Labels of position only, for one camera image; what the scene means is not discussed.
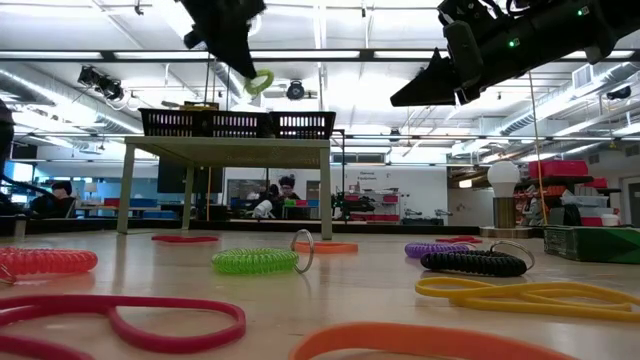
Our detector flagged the pale green metal shelf riser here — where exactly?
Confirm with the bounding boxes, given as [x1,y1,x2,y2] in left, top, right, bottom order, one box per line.
[117,135,334,241]

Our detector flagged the pink rubber band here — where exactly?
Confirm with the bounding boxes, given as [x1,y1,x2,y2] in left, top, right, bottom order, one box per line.
[0,293,248,360]

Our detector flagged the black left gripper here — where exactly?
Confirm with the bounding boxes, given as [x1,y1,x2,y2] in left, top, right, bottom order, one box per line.
[176,0,268,80]

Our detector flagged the black plastic mesh basket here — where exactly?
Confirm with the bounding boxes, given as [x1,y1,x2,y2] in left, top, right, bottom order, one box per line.
[269,110,338,141]
[138,107,207,139]
[201,110,274,140]

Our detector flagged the black spiral wrist coil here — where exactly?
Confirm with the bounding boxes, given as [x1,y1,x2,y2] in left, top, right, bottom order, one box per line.
[419,239,537,279]

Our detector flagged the white bulb on metal stand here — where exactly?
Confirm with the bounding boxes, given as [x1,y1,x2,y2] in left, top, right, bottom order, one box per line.
[478,160,535,240]

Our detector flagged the orange rubber band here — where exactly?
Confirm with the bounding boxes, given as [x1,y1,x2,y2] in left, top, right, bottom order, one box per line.
[288,321,581,360]
[293,240,360,255]

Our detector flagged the purple spiral wrist coil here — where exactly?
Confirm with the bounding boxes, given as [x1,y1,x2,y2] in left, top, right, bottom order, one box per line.
[404,241,472,260]

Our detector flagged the red rubber band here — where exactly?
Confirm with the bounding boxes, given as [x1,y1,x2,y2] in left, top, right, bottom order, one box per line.
[434,234,484,245]
[150,234,221,245]

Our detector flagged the person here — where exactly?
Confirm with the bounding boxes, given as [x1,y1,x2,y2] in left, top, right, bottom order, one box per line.
[28,180,77,219]
[276,174,303,206]

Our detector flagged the green spiral wrist coil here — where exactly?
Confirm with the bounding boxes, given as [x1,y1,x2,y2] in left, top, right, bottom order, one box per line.
[243,68,276,98]
[210,228,316,277]

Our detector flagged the red storage bin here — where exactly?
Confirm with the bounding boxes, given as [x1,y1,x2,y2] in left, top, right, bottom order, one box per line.
[528,159,591,180]

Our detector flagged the black overhead frame bar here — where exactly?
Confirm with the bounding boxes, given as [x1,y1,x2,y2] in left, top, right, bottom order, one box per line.
[0,47,640,64]

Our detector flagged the white rack with red bins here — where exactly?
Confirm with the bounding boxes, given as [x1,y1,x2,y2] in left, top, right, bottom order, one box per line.
[372,191,402,223]

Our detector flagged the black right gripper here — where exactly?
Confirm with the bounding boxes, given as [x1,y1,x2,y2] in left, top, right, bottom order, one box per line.
[389,1,509,108]

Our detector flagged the black ceiling-mounted device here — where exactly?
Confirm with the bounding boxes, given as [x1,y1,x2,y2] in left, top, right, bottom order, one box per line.
[76,64,126,102]

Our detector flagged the black overhead camera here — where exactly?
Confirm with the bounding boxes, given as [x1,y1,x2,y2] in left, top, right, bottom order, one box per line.
[285,79,307,102]

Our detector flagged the dark monitor screen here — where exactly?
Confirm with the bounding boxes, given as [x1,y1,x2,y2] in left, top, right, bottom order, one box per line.
[157,159,225,195]

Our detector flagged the yellow rubber band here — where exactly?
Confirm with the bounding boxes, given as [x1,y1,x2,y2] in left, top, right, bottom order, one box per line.
[414,276,640,324]

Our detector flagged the red-orange spiral wrist coil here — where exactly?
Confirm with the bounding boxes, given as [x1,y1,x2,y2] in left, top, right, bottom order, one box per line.
[0,246,100,287]

